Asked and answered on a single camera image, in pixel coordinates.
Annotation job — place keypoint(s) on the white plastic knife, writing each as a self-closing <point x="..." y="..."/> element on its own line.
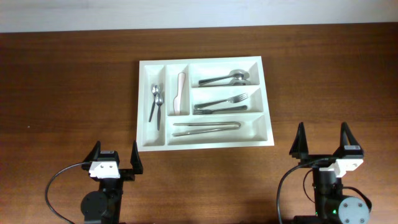
<point x="178" y="98"/>

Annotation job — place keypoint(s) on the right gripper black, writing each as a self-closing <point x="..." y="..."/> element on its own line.
<point x="298" y="150"/>

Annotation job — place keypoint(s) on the small teaspoon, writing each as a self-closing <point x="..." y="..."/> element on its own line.
<point x="155" y="91"/>
<point x="159" y="100"/>

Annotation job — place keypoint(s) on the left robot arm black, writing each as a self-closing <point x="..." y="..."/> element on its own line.
<point x="104" y="205"/>

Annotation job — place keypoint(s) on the metal fork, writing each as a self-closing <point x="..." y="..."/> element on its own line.
<point x="236" y="108"/>
<point x="233" y="99"/>

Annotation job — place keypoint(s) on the large metal spoon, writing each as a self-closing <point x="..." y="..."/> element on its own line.
<point x="237" y="74"/>
<point x="234" y="82"/>

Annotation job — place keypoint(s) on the metal knife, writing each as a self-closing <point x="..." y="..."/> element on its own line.
<point x="228" y="123"/>
<point x="203" y="131"/>

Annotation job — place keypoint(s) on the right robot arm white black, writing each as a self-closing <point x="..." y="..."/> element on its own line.
<point x="331" y="204"/>

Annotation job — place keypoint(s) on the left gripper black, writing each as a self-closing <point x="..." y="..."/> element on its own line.
<point x="128" y="174"/>

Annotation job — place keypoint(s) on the white plastic cutlery tray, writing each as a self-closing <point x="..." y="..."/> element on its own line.
<point x="255" y="130"/>

